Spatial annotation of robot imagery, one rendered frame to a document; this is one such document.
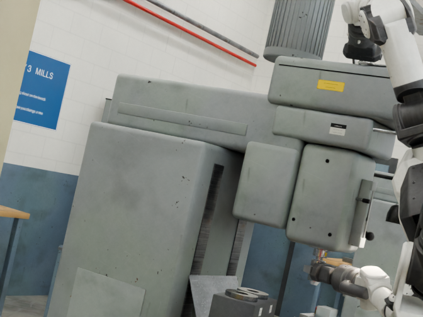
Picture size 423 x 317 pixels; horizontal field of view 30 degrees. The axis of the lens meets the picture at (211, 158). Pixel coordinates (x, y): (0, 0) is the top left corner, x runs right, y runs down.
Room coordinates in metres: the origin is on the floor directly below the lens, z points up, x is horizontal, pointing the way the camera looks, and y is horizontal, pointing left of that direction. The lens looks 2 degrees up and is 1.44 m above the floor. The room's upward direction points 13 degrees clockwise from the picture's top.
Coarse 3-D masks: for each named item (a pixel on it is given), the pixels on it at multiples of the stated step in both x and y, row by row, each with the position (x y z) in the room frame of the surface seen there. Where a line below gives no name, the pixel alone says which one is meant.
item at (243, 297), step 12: (240, 288) 2.22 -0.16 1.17; (216, 300) 2.09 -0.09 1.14; (228, 300) 2.08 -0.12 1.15; (240, 300) 2.08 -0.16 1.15; (252, 300) 2.09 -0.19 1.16; (264, 300) 2.18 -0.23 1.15; (276, 300) 2.25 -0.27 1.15; (216, 312) 2.09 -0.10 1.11; (228, 312) 2.07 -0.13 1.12; (240, 312) 2.06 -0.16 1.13; (252, 312) 2.05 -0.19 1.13; (264, 312) 2.15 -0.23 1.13
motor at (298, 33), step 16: (288, 0) 2.59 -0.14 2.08; (304, 0) 2.57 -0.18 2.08; (320, 0) 2.58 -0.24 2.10; (272, 16) 2.65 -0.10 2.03; (288, 16) 2.58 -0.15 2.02; (304, 16) 2.57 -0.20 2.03; (320, 16) 2.58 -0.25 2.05; (272, 32) 2.62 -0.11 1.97; (288, 32) 2.57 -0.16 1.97; (304, 32) 2.56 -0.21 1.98; (320, 32) 2.60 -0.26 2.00; (272, 48) 2.60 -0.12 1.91; (288, 48) 2.57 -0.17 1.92; (304, 48) 2.57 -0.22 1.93; (320, 48) 2.61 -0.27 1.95
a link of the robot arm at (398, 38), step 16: (400, 0) 2.07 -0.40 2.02; (368, 32) 2.07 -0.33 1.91; (384, 32) 2.04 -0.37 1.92; (400, 32) 2.02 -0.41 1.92; (384, 48) 2.05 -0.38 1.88; (400, 48) 2.02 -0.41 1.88; (416, 48) 2.04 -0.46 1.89; (400, 64) 2.03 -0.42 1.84; (416, 64) 2.03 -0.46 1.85; (400, 80) 2.04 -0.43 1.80; (416, 80) 2.03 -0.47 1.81
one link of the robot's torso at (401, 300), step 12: (408, 252) 1.80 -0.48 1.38; (408, 264) 1.80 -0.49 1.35; (396, 276) 1.85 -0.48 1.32; (396, 288) 1.85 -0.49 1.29; (396, 300) 1.84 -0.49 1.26; (408, 300) 1.89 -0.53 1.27; (420, 300) 1.90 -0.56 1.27; (396, 312) 1.83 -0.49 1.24; (408, 312) 1.83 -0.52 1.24; (420, 312) 1.84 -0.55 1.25
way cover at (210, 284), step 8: (192, 280) 2.60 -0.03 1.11; (200, 280) 2.64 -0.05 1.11; (208, 280) 2.68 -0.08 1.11; (216, 280) 2.73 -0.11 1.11; (224, 280) 2.78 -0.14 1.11; (232, 280) 2.82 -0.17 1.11; (192, 288) 2.58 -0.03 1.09; (200, 288) 2.62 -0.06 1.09; (208, 288) 2.67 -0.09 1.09; (216, 288) 2.71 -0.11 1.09; (224, 288) 2.76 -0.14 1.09; (232, 288) 2.81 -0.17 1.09; (200, 296) 2.61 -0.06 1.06; (208, 296) 2.65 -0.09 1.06; (200, 304) 2.60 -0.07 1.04; (208, 304) 2.64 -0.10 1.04; (200, 312) 2.58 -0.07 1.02; (208, 312) 2.63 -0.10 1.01
